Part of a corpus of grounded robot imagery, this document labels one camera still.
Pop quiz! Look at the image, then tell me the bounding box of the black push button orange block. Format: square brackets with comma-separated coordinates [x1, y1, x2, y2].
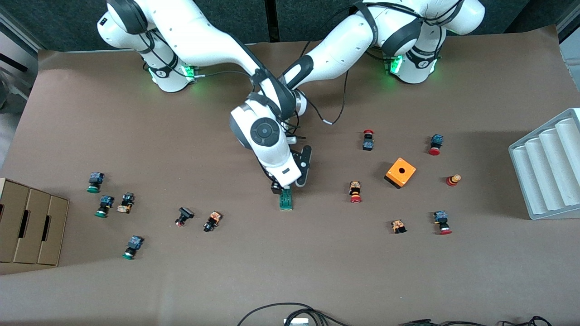
[203, 211, 223, 233]

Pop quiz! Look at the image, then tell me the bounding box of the black flat push button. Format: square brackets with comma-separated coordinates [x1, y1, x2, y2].
[174, 207, 195, 227]

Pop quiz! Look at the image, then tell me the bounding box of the green push button blue block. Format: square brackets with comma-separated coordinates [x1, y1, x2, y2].
[121, 235, 145, 260]
[87, 172, 105, 194]
[94, 195, 115, 218]

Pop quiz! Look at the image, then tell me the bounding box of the red mushroom button silver collar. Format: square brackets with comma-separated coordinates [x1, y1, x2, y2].
[433, 210, 453, 235]

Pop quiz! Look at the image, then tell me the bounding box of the brown cardboard box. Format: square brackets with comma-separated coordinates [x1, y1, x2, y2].
[0, 177, 70, 267]

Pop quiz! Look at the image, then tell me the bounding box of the grey tray with white slots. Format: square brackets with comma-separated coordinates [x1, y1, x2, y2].
[508, 108, 580, 221]

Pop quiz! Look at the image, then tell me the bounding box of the black camera cable white tip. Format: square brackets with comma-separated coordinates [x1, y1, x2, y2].
[297, 70, 352, 126]

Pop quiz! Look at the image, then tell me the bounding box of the black looped cable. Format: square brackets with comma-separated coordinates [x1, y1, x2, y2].
[237, 302, 352, 326]

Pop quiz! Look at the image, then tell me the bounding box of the orange button enclosure box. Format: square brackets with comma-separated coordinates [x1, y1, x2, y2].
[384, 157, 417, 189]

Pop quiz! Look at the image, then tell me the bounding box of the black plug with cable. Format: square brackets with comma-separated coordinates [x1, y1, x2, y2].
[399, 319, 490, 326]

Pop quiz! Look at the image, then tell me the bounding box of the black tangled cable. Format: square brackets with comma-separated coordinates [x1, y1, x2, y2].
[498, 316, 553, 326]

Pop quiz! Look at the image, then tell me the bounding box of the grey metal side frame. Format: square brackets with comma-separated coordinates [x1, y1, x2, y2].
[0, 8, 44, 114]

